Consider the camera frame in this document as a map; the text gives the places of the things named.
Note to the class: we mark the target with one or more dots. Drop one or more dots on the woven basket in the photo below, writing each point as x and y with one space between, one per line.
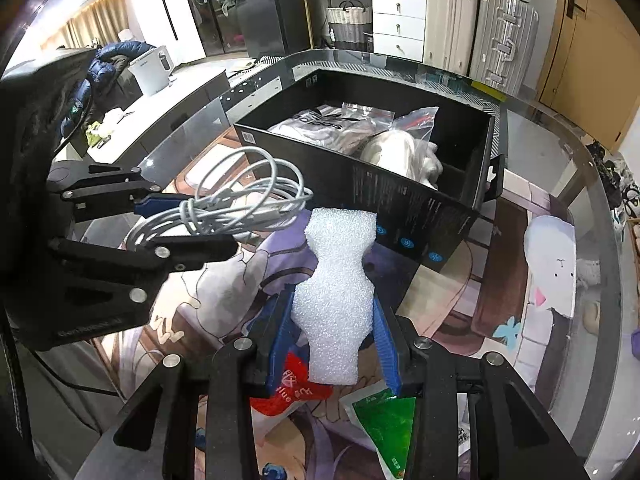
351 25

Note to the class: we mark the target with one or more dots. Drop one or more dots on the wooden door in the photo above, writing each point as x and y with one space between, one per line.
591 69

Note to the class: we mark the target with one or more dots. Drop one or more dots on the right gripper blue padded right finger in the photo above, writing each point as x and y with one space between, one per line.
383 330

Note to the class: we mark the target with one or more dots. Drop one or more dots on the black cardboard box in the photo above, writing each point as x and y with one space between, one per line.
424 224

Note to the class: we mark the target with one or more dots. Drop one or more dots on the red white packet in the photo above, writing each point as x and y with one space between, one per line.
271 421

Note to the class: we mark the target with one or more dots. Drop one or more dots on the white foam block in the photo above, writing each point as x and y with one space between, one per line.
334 308

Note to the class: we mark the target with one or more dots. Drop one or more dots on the white plush toy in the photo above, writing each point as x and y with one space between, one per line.
401 153

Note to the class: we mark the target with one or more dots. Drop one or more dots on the white low cabinet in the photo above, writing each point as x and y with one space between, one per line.
151 119

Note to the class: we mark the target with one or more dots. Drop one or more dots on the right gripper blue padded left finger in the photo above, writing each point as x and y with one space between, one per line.
273 334

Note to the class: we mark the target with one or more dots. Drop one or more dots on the white drawer desk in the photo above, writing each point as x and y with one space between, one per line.
375 10

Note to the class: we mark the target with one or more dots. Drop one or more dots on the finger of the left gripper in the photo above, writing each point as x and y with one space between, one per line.
155 203
191 252

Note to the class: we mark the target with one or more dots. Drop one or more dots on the cream suitcase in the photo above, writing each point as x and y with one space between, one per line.
449 34

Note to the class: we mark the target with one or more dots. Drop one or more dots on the silver suitcase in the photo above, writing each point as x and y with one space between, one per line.
504 40

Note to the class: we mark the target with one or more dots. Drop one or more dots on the white electric kettle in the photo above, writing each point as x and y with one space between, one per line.
152 70

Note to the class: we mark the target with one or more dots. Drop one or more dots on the black refrigerator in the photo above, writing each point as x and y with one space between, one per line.
272 27

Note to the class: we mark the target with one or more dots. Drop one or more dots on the dark glass cabinet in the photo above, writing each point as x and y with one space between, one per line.
221 29

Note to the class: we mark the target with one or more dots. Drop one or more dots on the silver foil pouch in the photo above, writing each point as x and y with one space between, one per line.
337 129

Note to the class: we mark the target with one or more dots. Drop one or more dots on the blue down jacket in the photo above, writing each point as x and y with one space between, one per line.
98 91

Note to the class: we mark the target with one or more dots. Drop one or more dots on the anime print desk mat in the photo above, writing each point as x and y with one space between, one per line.
490 295

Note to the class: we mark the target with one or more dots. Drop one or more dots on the green medicine pouch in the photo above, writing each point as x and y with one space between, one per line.
387 422

